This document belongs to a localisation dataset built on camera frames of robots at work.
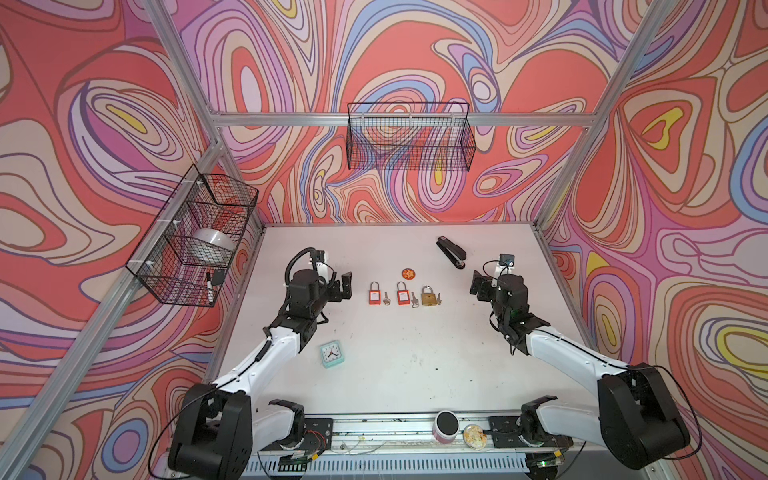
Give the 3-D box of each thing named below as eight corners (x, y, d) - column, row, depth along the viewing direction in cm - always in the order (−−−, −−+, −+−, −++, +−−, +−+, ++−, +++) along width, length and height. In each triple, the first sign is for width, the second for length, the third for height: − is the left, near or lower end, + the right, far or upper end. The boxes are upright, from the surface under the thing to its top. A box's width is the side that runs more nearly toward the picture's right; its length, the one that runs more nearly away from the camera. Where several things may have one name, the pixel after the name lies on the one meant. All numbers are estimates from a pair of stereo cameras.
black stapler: (459, 270, 108) (462, 260, 104) (434, 247, 115) (436, 237, 111) (467, 265, 110) (470, 255, 106) (442, 242, 117) (444, 233, 113)
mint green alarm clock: (324, 370, 86) (322, 367, 84) (319, 348, 90) (318, 345, 88) (345, 363, 87) (344, 360, 85) (340, 342, 91) (339, 338, 89)
